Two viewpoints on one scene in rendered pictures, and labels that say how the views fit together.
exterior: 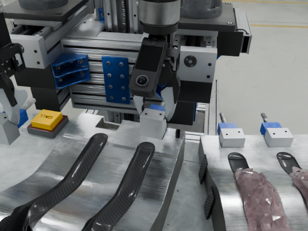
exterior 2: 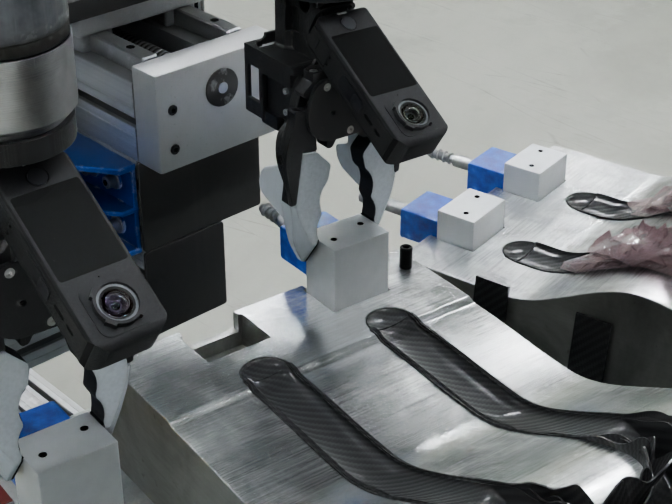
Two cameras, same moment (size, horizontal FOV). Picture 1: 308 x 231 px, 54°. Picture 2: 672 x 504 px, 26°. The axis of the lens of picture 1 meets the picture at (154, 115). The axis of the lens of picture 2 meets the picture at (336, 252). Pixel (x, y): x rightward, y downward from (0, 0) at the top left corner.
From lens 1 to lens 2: 76 cm
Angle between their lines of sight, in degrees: 44
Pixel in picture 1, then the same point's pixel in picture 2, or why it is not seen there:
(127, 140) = (333, 336)
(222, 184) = (609, 284)
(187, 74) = (219, 129)
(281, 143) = (553, 179)
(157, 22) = not seen: outside the picture
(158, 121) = (380, 237)
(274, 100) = not seen: hidden behind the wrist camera
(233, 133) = (471, 204)
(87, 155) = (298, 420)
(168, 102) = (381, 177)
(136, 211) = (584, 403)
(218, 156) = (493, 267)
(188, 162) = not seen: hidden behind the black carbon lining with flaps
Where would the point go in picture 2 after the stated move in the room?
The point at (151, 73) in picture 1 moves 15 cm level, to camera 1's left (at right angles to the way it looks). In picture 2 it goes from (411, 90) to (266, 172)
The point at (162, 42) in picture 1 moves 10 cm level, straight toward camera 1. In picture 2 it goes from (364, 16) to (486, 52)
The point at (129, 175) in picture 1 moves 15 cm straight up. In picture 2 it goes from (447, 385) to (456, 192)
